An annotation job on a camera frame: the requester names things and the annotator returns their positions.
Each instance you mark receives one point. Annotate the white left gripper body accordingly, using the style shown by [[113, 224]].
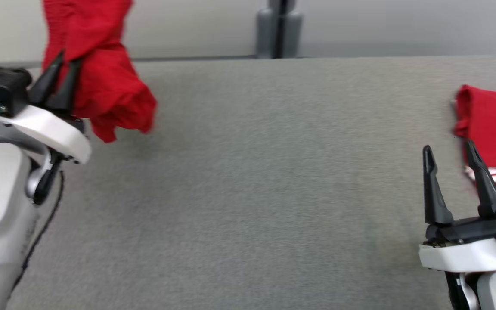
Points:
[[54, 129]]

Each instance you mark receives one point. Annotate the red garment with white stripes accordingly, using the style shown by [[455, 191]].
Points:
[[493, 125]]

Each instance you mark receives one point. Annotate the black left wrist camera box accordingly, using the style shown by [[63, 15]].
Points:
[[0, 88]]

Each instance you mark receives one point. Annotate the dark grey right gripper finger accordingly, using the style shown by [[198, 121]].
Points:
[[487, 189], [435, 193]]

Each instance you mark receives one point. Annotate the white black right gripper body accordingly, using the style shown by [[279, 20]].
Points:
[[463, 254]]

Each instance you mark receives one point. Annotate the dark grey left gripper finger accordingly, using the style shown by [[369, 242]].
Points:
[[66, 92], [43, 84]]

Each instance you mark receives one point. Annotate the plain red garment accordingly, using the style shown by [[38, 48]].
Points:
[[106, 86]]

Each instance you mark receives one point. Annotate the aluminium partition post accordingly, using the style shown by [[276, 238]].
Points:
[[279, 30]]

